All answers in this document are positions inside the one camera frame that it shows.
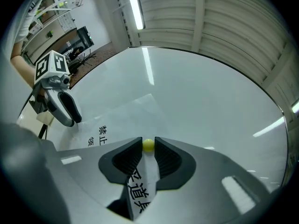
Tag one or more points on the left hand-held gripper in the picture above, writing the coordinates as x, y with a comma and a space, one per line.
50, 65

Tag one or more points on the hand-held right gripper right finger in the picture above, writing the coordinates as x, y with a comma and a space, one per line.
205, 178

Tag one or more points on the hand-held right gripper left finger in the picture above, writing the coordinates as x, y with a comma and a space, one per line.
93, 167

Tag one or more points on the white whiteboard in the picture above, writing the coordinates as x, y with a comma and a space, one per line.
198, 90

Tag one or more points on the person's left forearm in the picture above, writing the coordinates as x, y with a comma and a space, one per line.
21, 67

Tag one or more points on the black branched stand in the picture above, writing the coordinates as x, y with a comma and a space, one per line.
87, 58

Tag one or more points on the round yellow magnet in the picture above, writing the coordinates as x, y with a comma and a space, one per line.
148, 145

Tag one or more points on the person's white shirt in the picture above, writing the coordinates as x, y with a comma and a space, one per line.
23, 28

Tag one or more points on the white metal shelving rack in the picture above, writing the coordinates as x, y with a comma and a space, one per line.
50, 10

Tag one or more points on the long ceiling tube light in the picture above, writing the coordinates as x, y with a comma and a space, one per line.
295, 107
135, 6

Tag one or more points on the white wall calendar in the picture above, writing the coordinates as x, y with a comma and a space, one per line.
67, 22

